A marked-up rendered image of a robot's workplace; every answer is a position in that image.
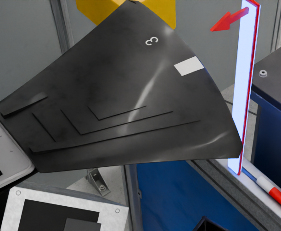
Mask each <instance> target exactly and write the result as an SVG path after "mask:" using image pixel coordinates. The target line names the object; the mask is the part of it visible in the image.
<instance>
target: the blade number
mask: <svg viewBox="0 0 281 231"><path fill-rule="evenodd" d="M137 42H138V43H139V44H140V45H141V46H142V47H143V48H144V49H145V50H146V51H147V52H149V51H151V50H153V49H154V48H156V47H158V46H160V45H162V44H164V43H166V42H165V41H164V40H163V39H162V38H161V37H160V36H159V35H158V34H157V33H156V32H155V31H153V32H151V33H150V34H148V35H146V36H144V37H143V38H141V39H140V40H138V41H137Z"/></svg>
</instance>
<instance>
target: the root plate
mask: <svg viewBox="0 0 281 231"><path fill-rule="evenodd" d="M34 169H35V166H34V164H33V163H32V161H31V160H30V158H29V157H28V156H27V155H26V154H25V152H24V151H23V150H22V149H21V147H20V146H19V145H18V144H17V142H16V141H15V140H14V139H13V137H12V136H11V135H10V134H9V132H8V131H7V130H6V129H5V128H4V127H3V125H2V124H1V123H0V170H1V172H2V174H3V175H1V176H0V188H2V187H4V186H6V185H8V184H10V183H12V182H14V181H16V180H18V179H20V178H22V177H24V176H26V175H28V174H29V173H31V172H32V171H33V170H34Z"/></svg>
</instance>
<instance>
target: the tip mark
mask: <svg viewBox="0 0 281 231"><path fill-rule="evenodd" d="M174 66H175V68H176V69H177V70H178V71H179V73H180V74H181V75H182V76H183V75H186V74H188V73H191V72H194V71H196V70H199V69H202V68H204V67H203V65H202V64H201V63H200V61H199V60H198V59H197V57H196V56H195V57H192V58H190V59H187V60H185V61H183V62H181V63H178V64H176V65H174Z"/></svg>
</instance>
